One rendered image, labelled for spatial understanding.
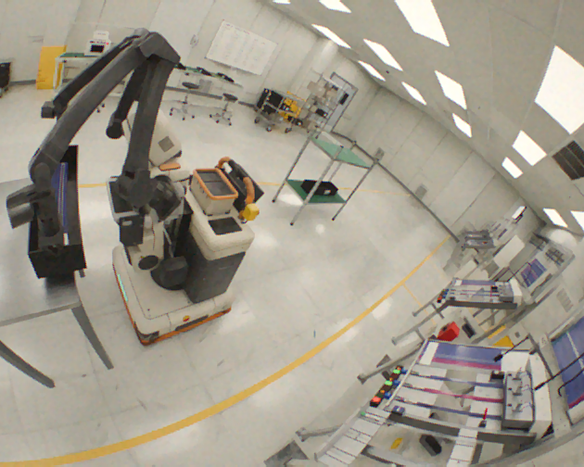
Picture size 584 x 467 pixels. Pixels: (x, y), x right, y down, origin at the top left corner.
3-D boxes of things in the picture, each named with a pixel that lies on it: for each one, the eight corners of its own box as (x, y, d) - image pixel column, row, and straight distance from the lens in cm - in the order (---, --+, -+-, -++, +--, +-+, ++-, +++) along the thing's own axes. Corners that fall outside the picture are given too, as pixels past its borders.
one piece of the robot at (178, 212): (177, 207, 85) (180, 181, 78) (183, 217, 82) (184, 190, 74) (150, 214, 83) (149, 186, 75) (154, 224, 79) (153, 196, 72)
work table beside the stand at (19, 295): (84, 271, 188) (68, 171, 133) (114, 368, 156) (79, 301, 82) (30, 284, 195) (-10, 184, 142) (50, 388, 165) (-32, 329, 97)
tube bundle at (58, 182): (70, 260, 82) (69, 253, 79) (50, 264, 82) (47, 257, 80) (68, 169, 120) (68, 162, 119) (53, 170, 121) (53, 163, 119)
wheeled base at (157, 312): (191, 247, 200) (197, 226, 183) (231, 313, 174) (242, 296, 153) (111, 266, 183) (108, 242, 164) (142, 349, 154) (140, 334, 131)
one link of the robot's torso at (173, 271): (165, 248, 146) (170, 217, 128) (184, 287, 131) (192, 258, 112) (121, 258, 140) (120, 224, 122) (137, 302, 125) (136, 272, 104)
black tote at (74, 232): (87, 269, 80) (82, 243, 72) (38, 279, 82) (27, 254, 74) (78, 166, 124) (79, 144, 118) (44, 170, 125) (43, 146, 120)
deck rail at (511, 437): (381, 417, 121) (383, 409, 116) (383, 414, 122) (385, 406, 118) (530, 445, 125) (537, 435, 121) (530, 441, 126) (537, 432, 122)
